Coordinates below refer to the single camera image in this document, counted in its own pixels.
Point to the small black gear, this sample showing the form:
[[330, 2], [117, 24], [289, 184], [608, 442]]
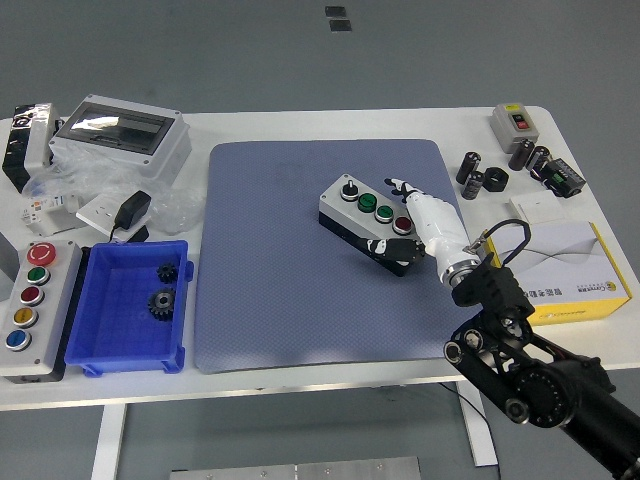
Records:
[[166, 273]]

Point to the white circuit breaker module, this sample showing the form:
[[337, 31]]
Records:
[[50, 220]]

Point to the black power adapter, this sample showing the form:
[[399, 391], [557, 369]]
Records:
[[132, 207]]

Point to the blue plastic bin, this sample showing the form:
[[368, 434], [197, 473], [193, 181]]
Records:
[[120, 330]]

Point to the grey enclosure with clear cover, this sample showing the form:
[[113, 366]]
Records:
[[150, 160]]

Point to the dark floor plate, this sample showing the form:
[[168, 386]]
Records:
[[340, 25], [335, 11]]

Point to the large black bevel gear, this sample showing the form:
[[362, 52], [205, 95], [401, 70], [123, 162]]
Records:
[[161, 302]]

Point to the grey four-button control box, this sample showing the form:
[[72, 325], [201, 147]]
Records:
[[350, 210]]

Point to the yellow and white cardboard box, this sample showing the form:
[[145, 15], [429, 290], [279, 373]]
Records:
[[575, 250]]

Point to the black and white wrapped device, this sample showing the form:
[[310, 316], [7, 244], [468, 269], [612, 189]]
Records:
[[35, 145]]

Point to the grey five-button control box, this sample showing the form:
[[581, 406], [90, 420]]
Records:
[[50, 310]]

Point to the grey-blue table mat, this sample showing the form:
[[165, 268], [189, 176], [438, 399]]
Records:
[[275, 250]]

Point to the black module with green terminal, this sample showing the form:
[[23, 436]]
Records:
[[562, 177]]

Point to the white table leg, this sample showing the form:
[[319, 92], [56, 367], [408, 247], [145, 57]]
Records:
[[107, 440], [482, 445]]

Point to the clear plastic bag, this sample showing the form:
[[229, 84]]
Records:
[[175, 210]]

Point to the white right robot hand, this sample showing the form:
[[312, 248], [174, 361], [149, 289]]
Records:
[[440, 225]]

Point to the grey metal base plate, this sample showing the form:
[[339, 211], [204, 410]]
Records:
[[300, 471]]

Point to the black hex nut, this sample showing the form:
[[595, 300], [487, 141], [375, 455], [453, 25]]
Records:
[[496, 179]]

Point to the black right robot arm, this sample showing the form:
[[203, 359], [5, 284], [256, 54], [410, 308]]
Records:
[[550, 390]]

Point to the grey two-button switch box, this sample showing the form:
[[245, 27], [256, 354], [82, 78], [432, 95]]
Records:
[[502, 125]]

